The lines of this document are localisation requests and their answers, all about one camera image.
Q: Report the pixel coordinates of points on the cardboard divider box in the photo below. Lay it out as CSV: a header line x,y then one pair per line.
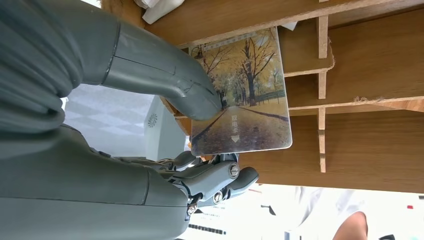
x,y
364,142

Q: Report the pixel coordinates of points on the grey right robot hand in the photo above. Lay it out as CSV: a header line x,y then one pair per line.
x,y
82,198

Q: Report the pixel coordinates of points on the grey kiosk stand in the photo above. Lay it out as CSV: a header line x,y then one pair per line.
x,y
165,139

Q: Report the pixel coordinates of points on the white crumpled paper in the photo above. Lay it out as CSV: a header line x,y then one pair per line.
x,y
159,8

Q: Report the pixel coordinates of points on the person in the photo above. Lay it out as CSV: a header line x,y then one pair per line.
x,y
318,205

